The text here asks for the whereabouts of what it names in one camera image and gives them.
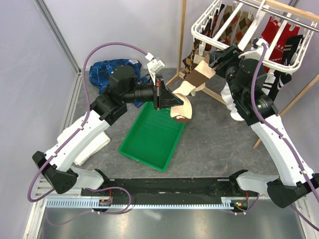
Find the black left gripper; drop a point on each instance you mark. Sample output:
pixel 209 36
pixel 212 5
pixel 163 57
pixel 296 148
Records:
pixel 164 97

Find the brown yellow argyle sock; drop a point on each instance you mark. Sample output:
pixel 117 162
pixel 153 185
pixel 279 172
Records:
pixel 188 61

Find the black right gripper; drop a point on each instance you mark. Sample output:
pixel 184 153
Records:
pixel 226 56

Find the grey slotted cable duct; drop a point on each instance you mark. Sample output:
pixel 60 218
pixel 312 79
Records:
pixel 86 203

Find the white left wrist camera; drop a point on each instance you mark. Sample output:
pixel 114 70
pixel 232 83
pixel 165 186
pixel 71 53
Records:
pixel 154 65

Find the white black-striped sock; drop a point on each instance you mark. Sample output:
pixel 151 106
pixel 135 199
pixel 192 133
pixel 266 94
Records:
pixel 267 85
pixel 227 98

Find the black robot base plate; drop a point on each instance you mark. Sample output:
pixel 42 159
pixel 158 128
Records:
pixel 169 190

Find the black white-striped sock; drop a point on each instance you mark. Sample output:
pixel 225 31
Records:
pixel 282 78

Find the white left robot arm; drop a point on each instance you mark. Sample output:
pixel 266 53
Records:
pixel 56 164

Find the blue plaid shirt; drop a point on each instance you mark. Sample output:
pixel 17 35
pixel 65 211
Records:
pixel 109 72

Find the beige brown striped sock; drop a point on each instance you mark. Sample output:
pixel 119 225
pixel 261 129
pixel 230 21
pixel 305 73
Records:
pixel 194 81
pixel 182 113

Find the green plastic tray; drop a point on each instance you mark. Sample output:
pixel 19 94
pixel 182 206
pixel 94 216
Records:
pixel 152 138

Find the white sock drying hanger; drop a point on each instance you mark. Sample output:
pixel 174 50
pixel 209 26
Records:
pixel 306 20

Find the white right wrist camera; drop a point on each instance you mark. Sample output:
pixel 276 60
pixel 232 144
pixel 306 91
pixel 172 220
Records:
pixel 257 49

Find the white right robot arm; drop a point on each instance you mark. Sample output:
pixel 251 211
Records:
pixel 245 75

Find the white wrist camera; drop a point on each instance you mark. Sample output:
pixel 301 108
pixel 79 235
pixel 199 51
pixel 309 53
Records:
pixel 257 49
pixel 154 65

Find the red patterned sock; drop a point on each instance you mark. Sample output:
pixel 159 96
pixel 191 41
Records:
pixel 271 29
pixel 289 31

